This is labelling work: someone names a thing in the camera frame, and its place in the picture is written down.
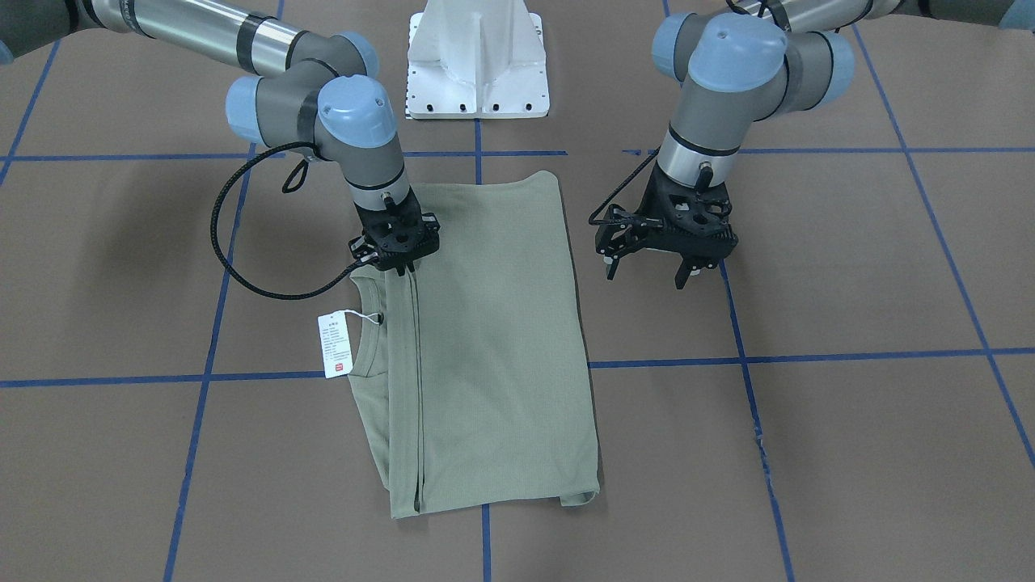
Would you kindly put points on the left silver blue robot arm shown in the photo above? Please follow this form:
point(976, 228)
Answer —
point(754, 61)

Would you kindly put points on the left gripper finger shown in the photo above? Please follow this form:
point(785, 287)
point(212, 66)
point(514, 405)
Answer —
point(688, 267)
point(612, 265)

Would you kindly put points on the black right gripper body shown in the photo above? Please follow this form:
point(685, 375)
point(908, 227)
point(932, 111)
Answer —
point(365, 249)

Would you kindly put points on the olive green long-sleeve shirt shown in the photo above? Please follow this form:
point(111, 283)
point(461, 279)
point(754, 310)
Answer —
point(474, 388)

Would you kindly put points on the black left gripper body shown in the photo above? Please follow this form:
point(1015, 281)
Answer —
point(614, 239)

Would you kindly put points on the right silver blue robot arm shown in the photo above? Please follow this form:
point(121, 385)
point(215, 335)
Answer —
point(316, 95)

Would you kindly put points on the white paper price tag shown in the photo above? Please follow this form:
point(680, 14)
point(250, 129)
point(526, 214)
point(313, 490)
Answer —
point(335, 345)

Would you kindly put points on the white camera mast with base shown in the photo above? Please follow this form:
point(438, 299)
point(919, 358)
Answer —
point(476, 59)

